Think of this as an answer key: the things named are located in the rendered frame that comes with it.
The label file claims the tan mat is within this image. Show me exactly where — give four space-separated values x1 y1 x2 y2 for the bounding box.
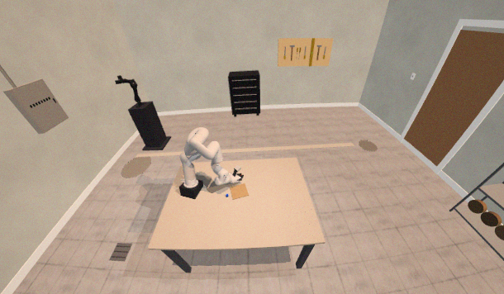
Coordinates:
230 183 249 200

